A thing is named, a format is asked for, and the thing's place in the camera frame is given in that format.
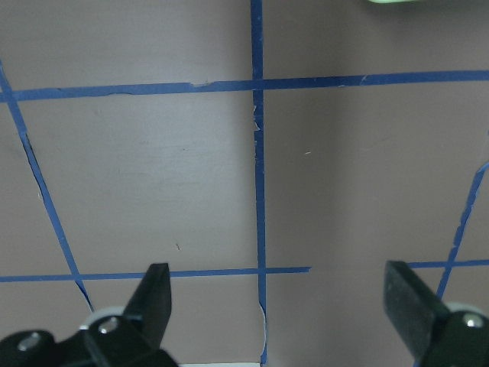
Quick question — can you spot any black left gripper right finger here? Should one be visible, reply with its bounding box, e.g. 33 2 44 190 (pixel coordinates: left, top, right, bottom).
383 261 451 358

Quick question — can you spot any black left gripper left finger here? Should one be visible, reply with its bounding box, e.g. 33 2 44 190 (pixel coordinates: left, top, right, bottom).
122 263 172 348

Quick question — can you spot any mint green tray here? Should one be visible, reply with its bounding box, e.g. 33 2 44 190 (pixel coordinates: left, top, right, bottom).
368 0 416 4

